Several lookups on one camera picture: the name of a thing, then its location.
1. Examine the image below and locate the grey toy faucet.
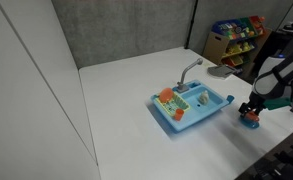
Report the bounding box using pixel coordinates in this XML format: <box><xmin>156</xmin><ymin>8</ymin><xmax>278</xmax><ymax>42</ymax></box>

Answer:
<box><xmin>176</xmin><ymin>58</ymin><xmax>204</xmax><ymax>94</ymax></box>

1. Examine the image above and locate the orange handleless toy cup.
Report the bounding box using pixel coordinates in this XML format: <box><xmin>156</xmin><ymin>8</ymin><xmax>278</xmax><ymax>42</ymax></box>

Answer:
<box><xmin>173</xmin><ymin>108</ymin><xmax>185</xmax><ymax>122</ymax></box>

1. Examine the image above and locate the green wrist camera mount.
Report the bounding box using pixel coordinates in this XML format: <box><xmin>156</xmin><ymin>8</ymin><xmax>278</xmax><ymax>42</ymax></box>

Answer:
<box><xmin>262</xmin><ymin>97</ymin><xmax>292</xmax><ymax>111</ymax></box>

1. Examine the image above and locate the black stand pole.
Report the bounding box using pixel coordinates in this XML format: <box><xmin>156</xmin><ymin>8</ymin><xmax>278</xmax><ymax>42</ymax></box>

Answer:
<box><xmin>184</xmin><ymin>0</ymin><xmax>199</xmax><ymax>50</ymax></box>

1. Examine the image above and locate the yellow dish rack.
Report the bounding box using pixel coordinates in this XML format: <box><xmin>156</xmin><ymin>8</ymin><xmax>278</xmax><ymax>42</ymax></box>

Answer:
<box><xmin>158</xmin><ymin>91</ymin><xmax>191</xmax><ymax>116</ymax></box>

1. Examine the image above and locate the cream toy soap bottle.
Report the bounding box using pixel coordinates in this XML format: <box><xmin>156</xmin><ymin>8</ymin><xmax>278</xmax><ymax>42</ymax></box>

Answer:
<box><xmin>199</xmin><ymin>89</ymin><xmax>210</xmax><ymax>105</ymax></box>

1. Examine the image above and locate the light blue toy sink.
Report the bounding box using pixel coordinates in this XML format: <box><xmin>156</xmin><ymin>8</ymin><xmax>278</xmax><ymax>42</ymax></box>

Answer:
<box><xmin>150</xmin><ymin>79</ymin><xmax>230</xmax><ymax>133</ymax></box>

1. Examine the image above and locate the blue toy saucer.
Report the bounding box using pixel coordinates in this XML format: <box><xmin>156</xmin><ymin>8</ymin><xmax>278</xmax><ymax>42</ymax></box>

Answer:
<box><xmin>239</xmin><ymin>116</ymin><xmax>261</xmax><ymax>130</ymax></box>

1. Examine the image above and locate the wooden toy shelf with bins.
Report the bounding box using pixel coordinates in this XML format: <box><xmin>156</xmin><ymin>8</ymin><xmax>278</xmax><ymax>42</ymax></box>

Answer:
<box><xmin>202</xmin><ymin>15</ymin><xmax>273</xmax><ymax>76</ymax></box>

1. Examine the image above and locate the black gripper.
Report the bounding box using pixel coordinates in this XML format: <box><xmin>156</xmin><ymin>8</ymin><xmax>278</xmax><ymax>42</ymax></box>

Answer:
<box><xmin>238</xmin><ymin>93</ymin><xmax>266</xmax><ymax>118</ymax></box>

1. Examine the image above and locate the red orange toy food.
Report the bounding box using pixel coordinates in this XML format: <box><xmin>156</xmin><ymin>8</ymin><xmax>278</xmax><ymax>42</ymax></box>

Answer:
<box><xmin>244</xmin><ymin>111</ymin><xmax>261</xmax><ymax>123</ymax></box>

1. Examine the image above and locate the orange toy plate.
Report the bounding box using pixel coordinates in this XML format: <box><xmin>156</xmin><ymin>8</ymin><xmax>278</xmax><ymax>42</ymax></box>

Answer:
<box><xmin>158</xmin><ymin>87</ymin><xmax>175</xmax><ymax>104</ymax></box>

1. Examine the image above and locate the black equipment beside table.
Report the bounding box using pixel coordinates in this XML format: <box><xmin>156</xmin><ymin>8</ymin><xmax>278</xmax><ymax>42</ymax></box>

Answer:
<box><xmin>235</xmin><ymin>126</ymin><xmax>293</xmax><ymax>180</ymax></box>

